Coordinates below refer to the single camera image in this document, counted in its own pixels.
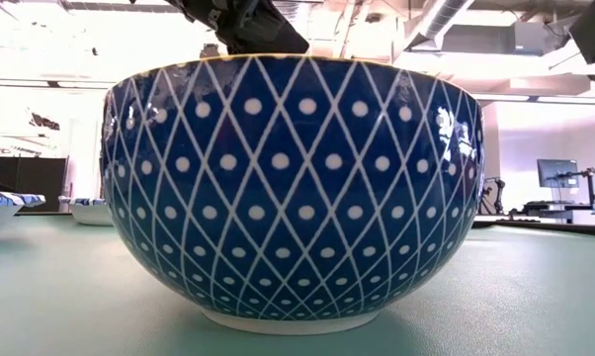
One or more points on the green table mat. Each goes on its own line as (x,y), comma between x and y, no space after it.
(525,296)

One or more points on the yellow bowl with blue outside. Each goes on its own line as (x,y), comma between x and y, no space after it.
(287,198)

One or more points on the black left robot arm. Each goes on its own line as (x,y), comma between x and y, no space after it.
(198,7)

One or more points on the blue white patterned paper plate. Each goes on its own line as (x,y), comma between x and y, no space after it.
(87,212)
(1,212)

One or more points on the black computer monitor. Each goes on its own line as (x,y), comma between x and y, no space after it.
(557,173)

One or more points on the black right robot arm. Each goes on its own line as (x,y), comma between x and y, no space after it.
(594,29)

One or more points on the black partition panel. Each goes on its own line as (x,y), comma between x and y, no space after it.
(25,183)

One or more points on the black metal rig frame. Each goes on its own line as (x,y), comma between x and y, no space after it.
(549,228)

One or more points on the office desk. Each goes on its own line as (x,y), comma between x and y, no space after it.
(554,210)

